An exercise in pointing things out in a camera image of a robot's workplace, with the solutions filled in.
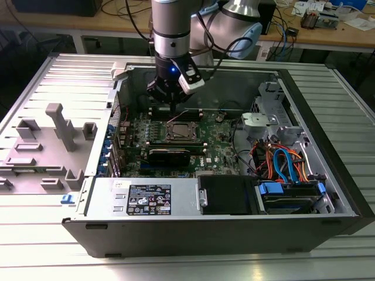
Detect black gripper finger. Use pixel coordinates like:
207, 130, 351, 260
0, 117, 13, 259
146, 77, 175, 114
173, 88, 192, 114

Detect metal socket cover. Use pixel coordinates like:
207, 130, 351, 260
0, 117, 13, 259
166, 121, 197, 143

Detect black RAM slot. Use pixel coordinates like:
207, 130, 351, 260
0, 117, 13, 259
149, 112, 203, 120
151, 107, 203, 114

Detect CPU socket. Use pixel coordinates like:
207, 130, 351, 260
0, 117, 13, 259
165, 121, 197, 143

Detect green RAM stick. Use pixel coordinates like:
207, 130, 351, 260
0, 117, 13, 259
146, 145, 207, 155

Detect green motherboard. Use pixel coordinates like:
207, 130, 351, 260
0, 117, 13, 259
117, 109, 253, 179

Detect black graphics card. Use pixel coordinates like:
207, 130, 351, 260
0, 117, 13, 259
146, 148, 191, 169

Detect wooden desk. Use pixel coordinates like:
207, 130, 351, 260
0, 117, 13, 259
0, 0, 375, 55

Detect black drive bay box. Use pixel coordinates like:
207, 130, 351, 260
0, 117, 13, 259
197, 175, 258, 216

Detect silver power supply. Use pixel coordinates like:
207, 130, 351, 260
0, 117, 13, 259
76, 177, 203, 217

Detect black monitor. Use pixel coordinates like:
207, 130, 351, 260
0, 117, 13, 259
11, 0, 103, 17

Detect grey parts rack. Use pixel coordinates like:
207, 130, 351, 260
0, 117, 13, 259
0, 102, 99, 196

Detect black PC case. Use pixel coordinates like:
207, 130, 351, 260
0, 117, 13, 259
61, 60, 374, 259

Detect black office chair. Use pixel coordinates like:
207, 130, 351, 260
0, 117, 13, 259
0, 29, 73, 88

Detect white printed cards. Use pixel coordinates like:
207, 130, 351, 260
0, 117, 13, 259
292, 1, 308, 15

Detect metal heat sink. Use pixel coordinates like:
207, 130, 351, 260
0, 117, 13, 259
301, 8, 320, 30

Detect hard disk in blue carrier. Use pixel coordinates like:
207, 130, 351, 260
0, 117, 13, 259
254, 180, 328, 214

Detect grey electronic device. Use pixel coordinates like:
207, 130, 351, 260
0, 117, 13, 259
318, 10, 346, 30

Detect white paper sheets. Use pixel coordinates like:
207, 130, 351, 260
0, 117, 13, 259
344, 17, 375, 32

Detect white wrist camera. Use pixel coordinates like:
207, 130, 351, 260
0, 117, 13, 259
177, 66, 205, 95

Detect black camera cable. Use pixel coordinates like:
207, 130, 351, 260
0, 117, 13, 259
125, 0, 260, 81

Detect silver bracket with round hole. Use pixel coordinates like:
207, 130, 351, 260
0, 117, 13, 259
240, 112, 279, 140

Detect silver disk bay frame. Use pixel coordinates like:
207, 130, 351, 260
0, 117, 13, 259
250, 81, 307, 147

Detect red orange wire bundle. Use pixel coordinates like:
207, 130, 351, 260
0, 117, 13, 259
253, 142, 275, 178

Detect blue flat wire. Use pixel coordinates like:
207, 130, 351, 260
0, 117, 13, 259
272, 148, 297, 184

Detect blue cable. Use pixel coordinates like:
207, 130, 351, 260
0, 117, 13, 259
280, 23, 290, 56

